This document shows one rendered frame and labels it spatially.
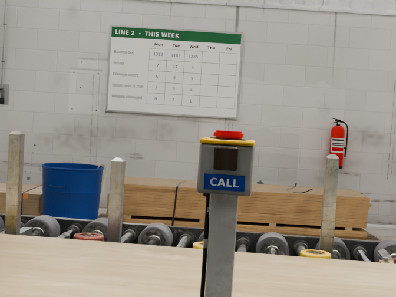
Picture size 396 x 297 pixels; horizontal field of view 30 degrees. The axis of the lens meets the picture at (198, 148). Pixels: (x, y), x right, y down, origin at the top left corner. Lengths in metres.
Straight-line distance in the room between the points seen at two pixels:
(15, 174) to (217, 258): 1.27
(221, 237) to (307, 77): 7.17
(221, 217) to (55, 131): 7.22
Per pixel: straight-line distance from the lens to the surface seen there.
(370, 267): 1.85
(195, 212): 6.76
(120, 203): 2.09
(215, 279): 0.98
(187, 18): 8.06
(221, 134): 0.95
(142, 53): 8.02
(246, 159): 0.93
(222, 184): 0.94
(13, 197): 2.17
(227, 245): 0.97
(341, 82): 8.16
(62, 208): 6.40
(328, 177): 2.05
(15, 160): 2.16
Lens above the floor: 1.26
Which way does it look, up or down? 3 degrees down
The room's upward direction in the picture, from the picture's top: 3 degrees clockwise
